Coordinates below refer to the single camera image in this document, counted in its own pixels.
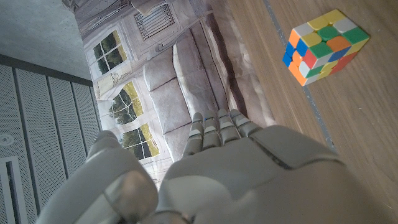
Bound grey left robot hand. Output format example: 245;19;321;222
35;108;389;224

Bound grey tape outline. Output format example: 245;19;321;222
262;0;338;153

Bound printed sofa room backdrop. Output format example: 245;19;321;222
62;0;277;187

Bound multicoloured puzzle cube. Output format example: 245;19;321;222
282;8;371;87

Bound round white ceiling sensor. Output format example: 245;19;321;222
0;133;15;147

